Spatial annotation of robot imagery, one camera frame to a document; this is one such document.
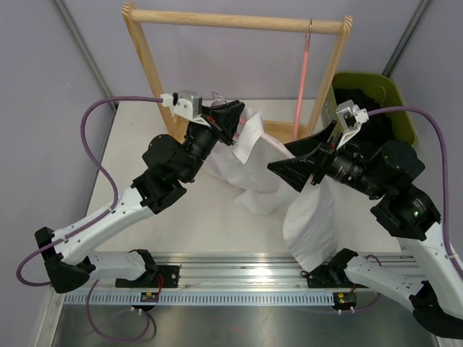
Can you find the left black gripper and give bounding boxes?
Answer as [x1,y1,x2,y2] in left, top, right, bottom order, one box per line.
[179,101,244,183]

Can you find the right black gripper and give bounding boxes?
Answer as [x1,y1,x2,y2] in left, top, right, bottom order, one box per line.
[268,120,388,200]

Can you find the pink hanger with white shirt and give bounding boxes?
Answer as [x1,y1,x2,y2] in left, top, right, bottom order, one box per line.
[210,90,254,140]

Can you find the white shirt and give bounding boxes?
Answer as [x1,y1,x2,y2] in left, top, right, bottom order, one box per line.
[205,108,337,272]

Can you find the black shirt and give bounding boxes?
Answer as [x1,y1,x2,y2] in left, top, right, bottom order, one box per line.
[334,88,396,147]

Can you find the pink hanger with black shirt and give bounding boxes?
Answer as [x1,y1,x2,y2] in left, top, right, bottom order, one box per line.
[292,20,313,140]

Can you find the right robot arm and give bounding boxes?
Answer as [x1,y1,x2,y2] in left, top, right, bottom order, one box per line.
[267,124,462,340]

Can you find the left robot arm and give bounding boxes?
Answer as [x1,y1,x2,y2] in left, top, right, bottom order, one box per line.
[35,93,245,294]

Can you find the wooden clothes rack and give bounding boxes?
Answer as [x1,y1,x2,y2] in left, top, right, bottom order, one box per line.
[122,1,354,142]

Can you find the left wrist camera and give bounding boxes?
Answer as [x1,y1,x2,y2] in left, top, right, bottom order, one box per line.
[161,90,204,124]

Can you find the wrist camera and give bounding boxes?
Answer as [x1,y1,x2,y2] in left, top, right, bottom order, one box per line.
[336,100,369,149]
[161,90,204,124]

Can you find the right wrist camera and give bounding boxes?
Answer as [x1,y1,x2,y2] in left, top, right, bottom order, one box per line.
[336,100,369,149]

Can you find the aluminium mounting rail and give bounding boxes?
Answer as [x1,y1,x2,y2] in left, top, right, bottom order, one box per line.
[61,252,428,307]

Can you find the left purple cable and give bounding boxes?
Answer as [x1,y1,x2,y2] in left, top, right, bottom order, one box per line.
[16,94,166,341]

